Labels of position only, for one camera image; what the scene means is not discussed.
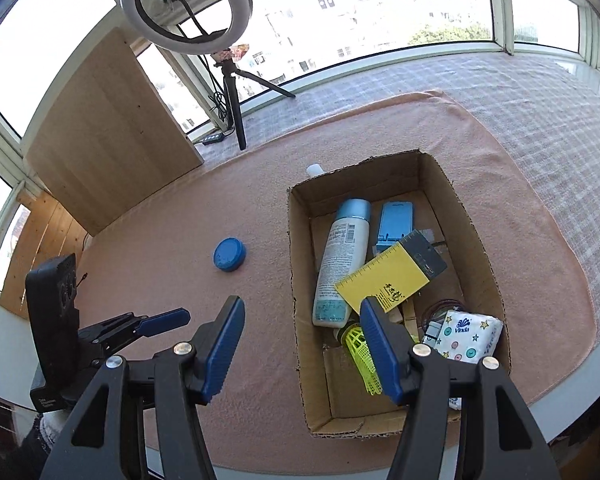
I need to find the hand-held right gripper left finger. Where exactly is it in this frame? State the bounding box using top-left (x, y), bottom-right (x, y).
top-left (40, 295), bottom-right (246, 480)

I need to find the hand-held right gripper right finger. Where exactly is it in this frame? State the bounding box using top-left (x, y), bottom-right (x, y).
top-left (360, 297), bottom-right (561, 480)

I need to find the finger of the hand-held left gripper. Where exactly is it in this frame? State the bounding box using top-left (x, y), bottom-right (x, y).
top-left (100, 308), bottom-right (191, 356)
top-left (78, 312), bottom-right (148, 347)

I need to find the yellow shuttlecock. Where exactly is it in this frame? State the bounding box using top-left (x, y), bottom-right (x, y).
top-left (333, 322), bottom-right (384, 395)

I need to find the yellow notepad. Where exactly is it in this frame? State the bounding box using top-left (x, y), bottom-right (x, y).
top-left (334, 229), bottom-right (448, 314)

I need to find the brown hair tie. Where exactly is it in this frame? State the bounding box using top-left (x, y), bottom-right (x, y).
top-left (422, 299), bottom-right (468, 326)

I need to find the cardboard box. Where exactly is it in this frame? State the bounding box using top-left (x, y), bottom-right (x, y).
top-left (286, 149), bottom-right (512, 438)

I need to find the white tissue pack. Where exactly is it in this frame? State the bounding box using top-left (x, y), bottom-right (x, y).
top-left (420, 309), bottom-right (504, 363)

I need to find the white bottle with blue cap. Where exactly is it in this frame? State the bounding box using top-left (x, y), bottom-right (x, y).
top-left (312, 198), bottom-right (372, 328)

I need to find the blue phone stand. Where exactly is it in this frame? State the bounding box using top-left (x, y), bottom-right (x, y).
top-left (374, 201), bottom-right (415, 256)

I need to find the person's left hand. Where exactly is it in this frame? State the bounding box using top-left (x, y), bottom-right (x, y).
top-left (39, 409), bottom-right (73, 443)

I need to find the pine wood panel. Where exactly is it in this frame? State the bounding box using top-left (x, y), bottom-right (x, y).
top-left (0, 191), bottom-right (90, 318)

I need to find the pink blanket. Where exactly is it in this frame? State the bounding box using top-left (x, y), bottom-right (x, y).
top-left (75, 91), bottom-right (598, 471)

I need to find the light oak wooden board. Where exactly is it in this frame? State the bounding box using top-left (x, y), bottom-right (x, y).
top-left (24, 26), bottom-right (205, 237)

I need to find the black tripod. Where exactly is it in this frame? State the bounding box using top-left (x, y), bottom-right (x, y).
top-left (212, 60), bottom-right (297, 151)

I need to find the white checked cloth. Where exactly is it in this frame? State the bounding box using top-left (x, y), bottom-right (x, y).
top-left (190, 52), bottom-right (600, 321)

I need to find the pink patterned cloth piece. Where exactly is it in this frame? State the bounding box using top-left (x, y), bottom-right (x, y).
top-left (212, 44), bottom-right (252, 63)

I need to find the black ring light cable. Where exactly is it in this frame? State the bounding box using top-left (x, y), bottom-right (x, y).
top-left (207, 55), bottom-right (233, 136)

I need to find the white ring light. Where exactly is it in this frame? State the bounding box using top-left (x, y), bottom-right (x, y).
top-left (120, 0), bottom-right (253, 56)

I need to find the white window frame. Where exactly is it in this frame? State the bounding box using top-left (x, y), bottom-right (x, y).
top-left (0, 0), bottom-right (600, 291)

